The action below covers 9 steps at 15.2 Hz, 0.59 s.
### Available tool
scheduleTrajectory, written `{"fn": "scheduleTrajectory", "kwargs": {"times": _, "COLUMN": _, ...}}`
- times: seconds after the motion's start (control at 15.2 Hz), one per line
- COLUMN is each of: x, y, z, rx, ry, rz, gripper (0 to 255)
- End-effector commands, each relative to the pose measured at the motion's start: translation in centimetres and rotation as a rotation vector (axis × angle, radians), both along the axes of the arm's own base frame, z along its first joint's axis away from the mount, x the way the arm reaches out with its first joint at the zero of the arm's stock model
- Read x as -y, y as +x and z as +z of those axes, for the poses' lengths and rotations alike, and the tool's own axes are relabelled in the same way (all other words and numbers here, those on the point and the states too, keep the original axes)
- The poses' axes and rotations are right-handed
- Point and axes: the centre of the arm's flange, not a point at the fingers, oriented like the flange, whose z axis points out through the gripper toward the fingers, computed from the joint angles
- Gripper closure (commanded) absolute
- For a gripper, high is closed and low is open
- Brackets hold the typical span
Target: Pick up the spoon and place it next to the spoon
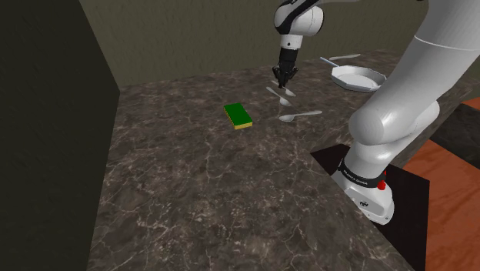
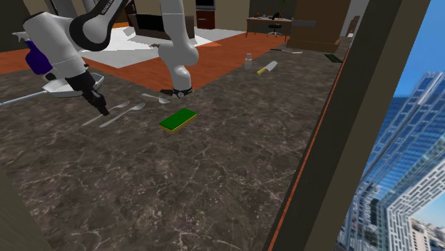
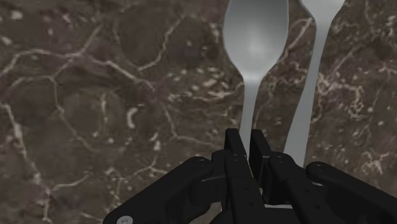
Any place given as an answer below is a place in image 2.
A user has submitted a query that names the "silver fork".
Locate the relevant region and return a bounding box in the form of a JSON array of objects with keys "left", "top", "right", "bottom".
[{"left": 81, "top": 100, "right": 131, "bottom": 127}]

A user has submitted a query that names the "long silver spoon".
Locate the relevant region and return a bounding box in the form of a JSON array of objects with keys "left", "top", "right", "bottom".
[{"left": 98, "top": 102, "right": 146, "bottom": 129}]

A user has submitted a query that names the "purple spray bottle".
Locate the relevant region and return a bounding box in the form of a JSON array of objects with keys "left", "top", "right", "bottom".
[{"left": 11, "top": 31, "right": 55, "bottom": 76}]

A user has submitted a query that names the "short silver spoon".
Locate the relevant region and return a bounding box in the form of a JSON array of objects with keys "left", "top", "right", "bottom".
[{"left": 140, "top": 92, "right": 172, "bottom": 105}]

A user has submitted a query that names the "dark brown sofa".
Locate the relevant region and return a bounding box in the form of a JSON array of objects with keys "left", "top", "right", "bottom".
[{"left": 126, "top": 13, "right": 196, "bottom": 41}]

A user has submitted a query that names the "green and yellow sponge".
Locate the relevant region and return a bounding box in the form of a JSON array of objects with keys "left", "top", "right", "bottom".
[{"left": 158, "top": 107, "right": 198, "bottom": 135}]

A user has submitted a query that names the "dark red cabinet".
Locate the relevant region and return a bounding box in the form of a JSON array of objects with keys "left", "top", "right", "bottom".
[{"left": 195, "top": 0, "right": 216, "bottom": 31}]

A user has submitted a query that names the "wooden desk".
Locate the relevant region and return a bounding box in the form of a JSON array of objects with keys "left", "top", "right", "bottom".
[{"left": 245, "top": 11, "right": 293, "bottom": 43}]

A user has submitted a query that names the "black office chair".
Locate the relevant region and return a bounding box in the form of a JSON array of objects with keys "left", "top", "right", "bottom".
[{"left": 267, "top": 23, "right": 284, "bottom": 39}]

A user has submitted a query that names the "large brown cabinet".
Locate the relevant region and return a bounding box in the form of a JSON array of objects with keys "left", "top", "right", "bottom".
[{"left": 285, "top": 0, "right": 352, "bottom": 54}]

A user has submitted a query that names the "dark green mat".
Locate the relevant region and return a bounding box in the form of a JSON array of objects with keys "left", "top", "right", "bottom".
[{"left": 323, "top": 53, "right": 344, "bottom": 64}]

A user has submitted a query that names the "window with city view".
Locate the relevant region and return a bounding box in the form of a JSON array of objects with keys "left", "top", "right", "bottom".
[{"left": 334, "top": 0, "right": 445, "bottom": 251}]

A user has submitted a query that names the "white pan with long handle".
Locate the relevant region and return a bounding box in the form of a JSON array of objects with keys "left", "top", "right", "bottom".
[{"left": 0, "top": 72, "right": 105, "bottom": 107}]

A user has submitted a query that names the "cleaver with yellow handle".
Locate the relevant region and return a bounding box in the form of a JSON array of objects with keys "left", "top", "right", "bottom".
[{"left": 257, "top": 60, "right": 279, "bottom": 76}]

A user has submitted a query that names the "black-handled kitchen knife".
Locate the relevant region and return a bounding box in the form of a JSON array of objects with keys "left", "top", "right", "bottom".
[{"left": 270, "top": 48, "right": 304, "bottom": 55}]

